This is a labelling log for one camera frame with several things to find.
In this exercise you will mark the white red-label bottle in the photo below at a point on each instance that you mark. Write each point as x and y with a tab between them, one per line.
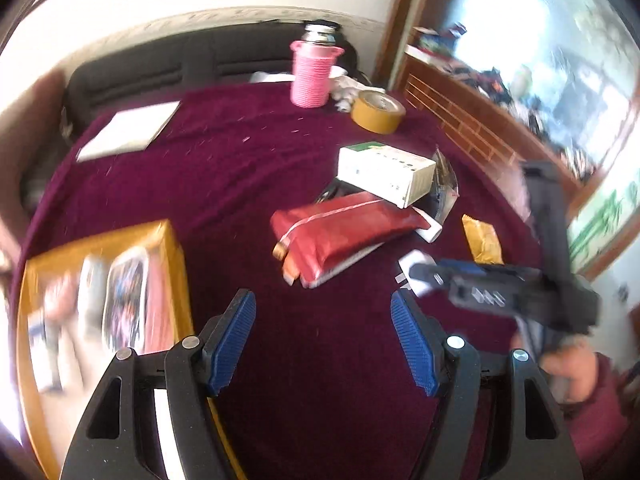
432	229

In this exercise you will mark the white crumpled tissue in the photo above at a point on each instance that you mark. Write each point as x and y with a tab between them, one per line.
345	89

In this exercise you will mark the pink knit-sleeved flask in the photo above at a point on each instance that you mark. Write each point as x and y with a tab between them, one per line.
314	55

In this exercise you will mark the maroon armchair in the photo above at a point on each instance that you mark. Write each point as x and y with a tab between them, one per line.
26	124

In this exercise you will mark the printed zip pouch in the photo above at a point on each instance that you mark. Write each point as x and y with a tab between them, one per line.
137	307

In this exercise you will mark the yellow storage box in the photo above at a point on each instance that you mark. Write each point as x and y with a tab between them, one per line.
60	354

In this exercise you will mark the yellow tape roll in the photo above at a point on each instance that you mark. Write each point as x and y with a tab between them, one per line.
377	112

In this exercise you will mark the blue white medicine box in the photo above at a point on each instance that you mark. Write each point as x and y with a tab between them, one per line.
418	273

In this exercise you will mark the wooden brick-pattern cabinet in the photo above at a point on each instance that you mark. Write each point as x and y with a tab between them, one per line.
597	43

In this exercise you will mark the white notepad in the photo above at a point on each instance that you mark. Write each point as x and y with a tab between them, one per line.
129	131

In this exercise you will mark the clutter on cabinet top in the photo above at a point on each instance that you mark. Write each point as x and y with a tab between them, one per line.
525	92

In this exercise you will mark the red foil packet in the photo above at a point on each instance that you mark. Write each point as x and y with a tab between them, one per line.
318	241

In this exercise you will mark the maroon bed blanket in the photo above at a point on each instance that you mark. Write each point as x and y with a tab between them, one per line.
314	303

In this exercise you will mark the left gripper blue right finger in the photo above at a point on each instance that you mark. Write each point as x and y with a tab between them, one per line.
526	434

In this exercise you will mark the yellow snack packet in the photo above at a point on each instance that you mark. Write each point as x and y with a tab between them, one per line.
483	241

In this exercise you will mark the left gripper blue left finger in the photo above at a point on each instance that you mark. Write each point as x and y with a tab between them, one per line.
117	434

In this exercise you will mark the beige text medicine box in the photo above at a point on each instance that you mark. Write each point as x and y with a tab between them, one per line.
392	174

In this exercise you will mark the person's right hand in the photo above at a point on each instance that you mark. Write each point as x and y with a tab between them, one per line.
574	369

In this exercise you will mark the black sofa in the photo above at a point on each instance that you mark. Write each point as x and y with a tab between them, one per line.
187	61

